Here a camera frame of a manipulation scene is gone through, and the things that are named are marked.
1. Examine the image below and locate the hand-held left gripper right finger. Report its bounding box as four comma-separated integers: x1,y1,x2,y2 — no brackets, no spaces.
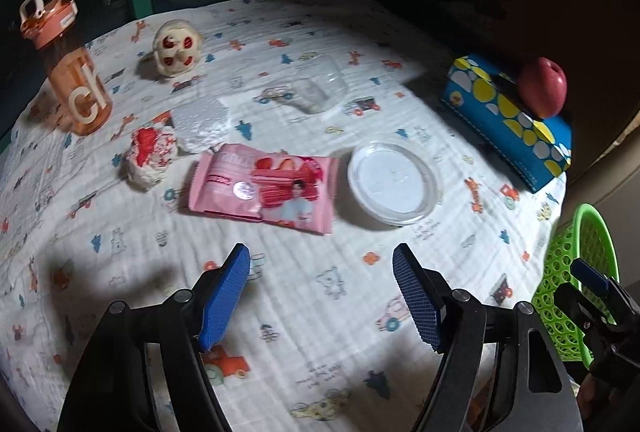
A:
392,243,583,432

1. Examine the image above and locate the white printed blanket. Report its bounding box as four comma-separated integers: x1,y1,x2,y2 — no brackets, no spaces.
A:
0,0,568,432

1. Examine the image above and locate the white foam fruit net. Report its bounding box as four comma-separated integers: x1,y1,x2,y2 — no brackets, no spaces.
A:
171,94,232,151

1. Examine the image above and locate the white round red-spotted toy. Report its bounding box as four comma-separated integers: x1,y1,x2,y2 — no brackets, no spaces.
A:
152,19,205,78

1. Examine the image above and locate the pink snack packet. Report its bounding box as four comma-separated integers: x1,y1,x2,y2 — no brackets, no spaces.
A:
188,143,337,235

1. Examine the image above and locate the green perforated plastic basket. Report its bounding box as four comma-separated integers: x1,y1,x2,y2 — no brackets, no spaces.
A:
530,203,621,368

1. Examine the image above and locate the orange transparent water bottle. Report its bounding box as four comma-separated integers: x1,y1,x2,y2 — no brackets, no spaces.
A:
20,0,113,136

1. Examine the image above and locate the red apple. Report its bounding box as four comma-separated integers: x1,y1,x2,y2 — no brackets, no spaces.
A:
516,56,568,119

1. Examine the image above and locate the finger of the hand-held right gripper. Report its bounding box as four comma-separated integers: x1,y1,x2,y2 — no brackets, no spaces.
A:
570,258,610,297
554,284,601,330

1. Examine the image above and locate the clear plastic cup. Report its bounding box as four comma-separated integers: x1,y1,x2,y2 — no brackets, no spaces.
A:
292,53,351,115

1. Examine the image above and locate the clear plastic lid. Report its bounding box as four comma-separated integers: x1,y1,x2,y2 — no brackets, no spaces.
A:
347,133,444,227

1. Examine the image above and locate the blue box with pebble print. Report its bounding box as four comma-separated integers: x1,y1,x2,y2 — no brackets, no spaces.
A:
440,53,573,193

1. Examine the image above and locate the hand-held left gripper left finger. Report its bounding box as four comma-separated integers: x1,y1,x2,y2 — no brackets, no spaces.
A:
57,243,251,432

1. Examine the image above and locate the red white wrapper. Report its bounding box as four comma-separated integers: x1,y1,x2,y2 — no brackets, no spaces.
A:
125,124,178,191

